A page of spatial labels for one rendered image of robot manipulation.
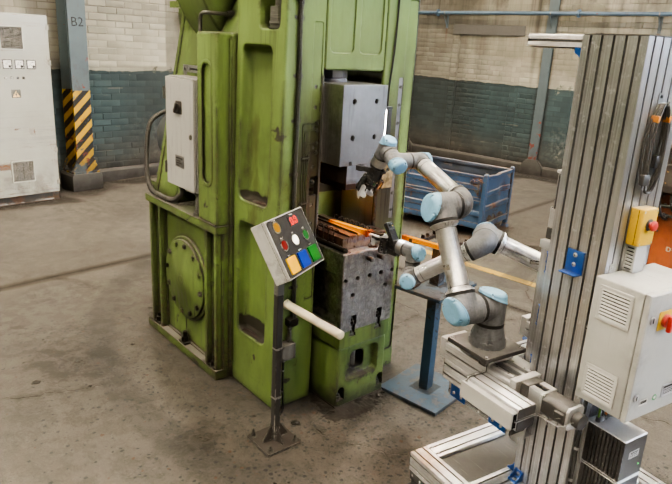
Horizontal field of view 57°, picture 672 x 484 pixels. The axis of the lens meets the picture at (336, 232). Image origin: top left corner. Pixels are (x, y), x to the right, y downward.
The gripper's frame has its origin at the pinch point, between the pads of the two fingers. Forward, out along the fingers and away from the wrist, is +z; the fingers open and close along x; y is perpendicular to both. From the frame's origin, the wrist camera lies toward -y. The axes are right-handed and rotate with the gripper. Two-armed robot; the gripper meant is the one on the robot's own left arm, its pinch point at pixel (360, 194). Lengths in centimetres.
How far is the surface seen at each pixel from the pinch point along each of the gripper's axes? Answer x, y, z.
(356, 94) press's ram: 5.9, -33.4, -35.7
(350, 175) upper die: 4.8, -14.9, 0.2
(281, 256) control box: -54, 18, 12
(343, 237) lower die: 4.1, -1.4, 30.9
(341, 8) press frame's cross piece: 6, -65, -64
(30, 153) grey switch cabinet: -17, -450, 307
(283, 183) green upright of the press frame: -26.9, -25.6, 9.6
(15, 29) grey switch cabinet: -20, -510, 186
